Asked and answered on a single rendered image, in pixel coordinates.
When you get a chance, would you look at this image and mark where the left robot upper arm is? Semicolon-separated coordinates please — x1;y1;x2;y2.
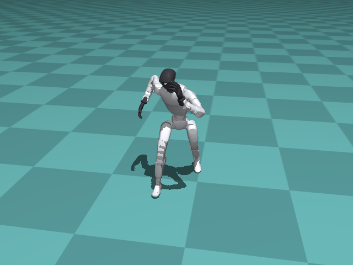
184;88;205;118

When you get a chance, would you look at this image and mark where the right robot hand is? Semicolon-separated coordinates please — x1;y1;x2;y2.
138;97;148;119

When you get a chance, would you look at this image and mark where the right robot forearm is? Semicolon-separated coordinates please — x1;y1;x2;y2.
142;76;153;102

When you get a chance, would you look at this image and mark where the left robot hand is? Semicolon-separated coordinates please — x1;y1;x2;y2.
169;81;185;106

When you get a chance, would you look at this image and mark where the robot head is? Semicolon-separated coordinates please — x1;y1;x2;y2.
159;68;176;93

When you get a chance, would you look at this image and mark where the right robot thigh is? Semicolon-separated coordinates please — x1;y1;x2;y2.
156;120;172;166

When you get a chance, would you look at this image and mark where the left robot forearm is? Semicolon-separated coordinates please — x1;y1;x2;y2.
178;99;205;115

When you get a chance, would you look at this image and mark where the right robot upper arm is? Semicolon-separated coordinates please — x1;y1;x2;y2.
151;75;162;95

